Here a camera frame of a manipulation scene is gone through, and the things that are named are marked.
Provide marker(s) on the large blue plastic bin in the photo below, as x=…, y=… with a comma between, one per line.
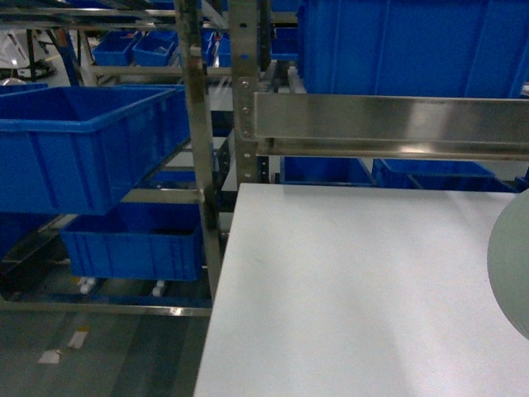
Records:
x=454, y=49

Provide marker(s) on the stainless steel shelf rail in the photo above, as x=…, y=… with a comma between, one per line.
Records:
x=383, y=126

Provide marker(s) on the steel rack upright post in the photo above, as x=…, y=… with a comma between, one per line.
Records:
x=244, y=16

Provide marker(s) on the blue bin below rail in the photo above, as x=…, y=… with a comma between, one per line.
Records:
x=438, y=175
x=325, y=171

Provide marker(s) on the large blue bin left rack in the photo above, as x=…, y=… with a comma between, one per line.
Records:
x=81, y=150

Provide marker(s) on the blue bin below rail right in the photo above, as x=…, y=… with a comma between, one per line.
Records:
x=438, y=175

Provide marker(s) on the blue bin lower left rack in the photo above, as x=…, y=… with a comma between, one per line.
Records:
x=137, y=241

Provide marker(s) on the blue bin below rail centre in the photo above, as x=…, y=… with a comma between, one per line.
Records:
x=325, y=171

